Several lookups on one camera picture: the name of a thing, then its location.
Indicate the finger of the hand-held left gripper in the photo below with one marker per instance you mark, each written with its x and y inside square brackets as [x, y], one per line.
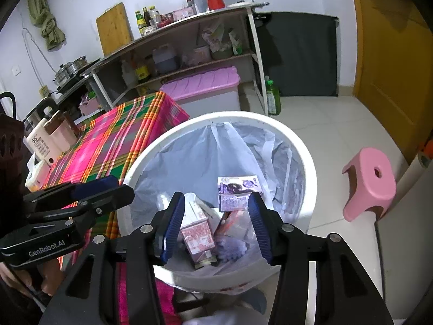
[108, 199]
[94, 187]

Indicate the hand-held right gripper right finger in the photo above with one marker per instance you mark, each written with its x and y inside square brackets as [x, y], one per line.
[262, 230]

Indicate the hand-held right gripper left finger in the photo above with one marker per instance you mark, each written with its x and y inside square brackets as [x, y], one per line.
[171, 230]

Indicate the pink drink carton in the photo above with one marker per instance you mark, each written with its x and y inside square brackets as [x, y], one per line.
[198, 238]

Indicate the orange plastic wrapper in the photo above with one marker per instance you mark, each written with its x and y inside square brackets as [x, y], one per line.
[230, 220]

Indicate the purple drink carton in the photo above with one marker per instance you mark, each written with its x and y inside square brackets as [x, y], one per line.
[236, 193]

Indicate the white round bin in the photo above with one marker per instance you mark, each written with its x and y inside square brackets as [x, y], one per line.
[135, 162]

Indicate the clear plastic bin liner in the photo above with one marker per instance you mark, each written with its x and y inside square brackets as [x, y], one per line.
[189, 155]

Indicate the person's left forearm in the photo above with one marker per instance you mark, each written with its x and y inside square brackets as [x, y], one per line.
[13, 311]

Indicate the person's left hand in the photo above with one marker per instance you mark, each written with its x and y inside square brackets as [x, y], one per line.
[50, 279]

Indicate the pink green plaid tablecloth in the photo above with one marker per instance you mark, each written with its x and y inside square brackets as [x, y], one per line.
[111, 142]

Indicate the white tissue pack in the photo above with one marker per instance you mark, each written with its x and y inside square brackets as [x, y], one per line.
[35, 176]

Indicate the pink jug with brown lid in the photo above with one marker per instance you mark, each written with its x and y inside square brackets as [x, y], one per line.
[62, 135]

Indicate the white electric water warmer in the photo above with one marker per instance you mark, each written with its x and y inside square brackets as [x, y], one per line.
[42, 145]

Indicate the pink plastic basket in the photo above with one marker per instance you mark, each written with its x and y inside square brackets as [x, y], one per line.
[90, 105]

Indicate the dark brown perforated plastic panel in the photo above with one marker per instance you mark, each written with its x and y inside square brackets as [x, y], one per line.
[10, 155]

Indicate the stainless steel electric kettle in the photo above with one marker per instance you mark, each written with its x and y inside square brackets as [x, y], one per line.
[37, 111]

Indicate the yellowed power strip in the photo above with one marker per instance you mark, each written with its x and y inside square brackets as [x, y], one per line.
[44, 92]

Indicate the steel pots on stove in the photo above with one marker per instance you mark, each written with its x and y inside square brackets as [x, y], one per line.
[88, 71]

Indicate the steel steamer pot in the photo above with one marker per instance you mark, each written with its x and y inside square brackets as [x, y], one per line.
[63, 74]

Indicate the pink plastic stool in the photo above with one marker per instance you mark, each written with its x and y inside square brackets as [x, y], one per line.
[368, 182]

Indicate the translucent white bottle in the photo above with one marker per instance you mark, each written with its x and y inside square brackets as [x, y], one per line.
[128, 74]

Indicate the steel cooking pot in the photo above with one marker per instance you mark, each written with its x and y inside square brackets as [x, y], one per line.
[78, 64]

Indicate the yellow label sauce bottle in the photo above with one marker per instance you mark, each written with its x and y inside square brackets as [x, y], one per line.
[142, 72]

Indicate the green plastic bottle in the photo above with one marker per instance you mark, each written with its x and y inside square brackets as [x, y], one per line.
[273, 100]

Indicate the white cabinet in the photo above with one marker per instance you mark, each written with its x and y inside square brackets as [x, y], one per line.
[406, 243]

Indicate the large translucent oil jug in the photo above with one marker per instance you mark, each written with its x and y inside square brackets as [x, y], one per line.
[165, 61]

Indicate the storage box with pink lid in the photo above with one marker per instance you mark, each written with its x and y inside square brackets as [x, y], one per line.
[203, 84]

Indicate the wooden cutting board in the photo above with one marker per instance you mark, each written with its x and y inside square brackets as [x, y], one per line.
[115, 30]

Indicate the green glass oil bottle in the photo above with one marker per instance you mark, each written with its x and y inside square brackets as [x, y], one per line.
[140, 25]

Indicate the pink plastic bucket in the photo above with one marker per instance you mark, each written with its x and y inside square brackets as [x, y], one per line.
[201, 56]

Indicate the green hanging cloth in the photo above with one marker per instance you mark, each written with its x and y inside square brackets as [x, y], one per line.
[47, 23]

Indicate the metal kitchen shelf unit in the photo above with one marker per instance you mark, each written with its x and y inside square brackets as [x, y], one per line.
[169, 27]

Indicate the dark sauce bottle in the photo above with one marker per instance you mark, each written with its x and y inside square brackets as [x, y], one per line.
[147, 17]

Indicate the red bowl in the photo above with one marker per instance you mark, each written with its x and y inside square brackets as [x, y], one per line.
[165, 22]

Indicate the dark cloth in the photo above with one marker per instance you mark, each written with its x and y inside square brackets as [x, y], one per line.
[297, 54]

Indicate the clear bottle with yellow cap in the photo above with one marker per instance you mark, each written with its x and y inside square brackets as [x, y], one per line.
[155, 17]

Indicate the crumpled plastic bags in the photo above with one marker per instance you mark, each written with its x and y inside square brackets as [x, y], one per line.
[216, 39]

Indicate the pink utensil holder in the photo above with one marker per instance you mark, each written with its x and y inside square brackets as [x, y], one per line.
[182, 14]

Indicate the wooden door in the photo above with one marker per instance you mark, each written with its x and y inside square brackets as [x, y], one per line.
[389, 67]

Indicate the white wall switch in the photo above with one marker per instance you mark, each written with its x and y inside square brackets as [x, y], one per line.
[16, 70]

